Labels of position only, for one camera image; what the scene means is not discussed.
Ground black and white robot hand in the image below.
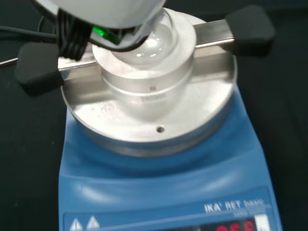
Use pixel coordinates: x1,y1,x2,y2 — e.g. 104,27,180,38
31,0,167,62

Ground clear round-bottom glass flask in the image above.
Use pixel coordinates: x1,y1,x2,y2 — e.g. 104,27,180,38
110,7,179,66

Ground thin black cable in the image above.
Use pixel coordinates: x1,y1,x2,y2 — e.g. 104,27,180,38
0,16,61,40

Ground thin metal probe rod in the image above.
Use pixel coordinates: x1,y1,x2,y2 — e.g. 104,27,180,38
0,57,20,66

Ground aluminium heating block, black handles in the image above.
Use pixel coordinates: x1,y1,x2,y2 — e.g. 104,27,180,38
14,5,276,122

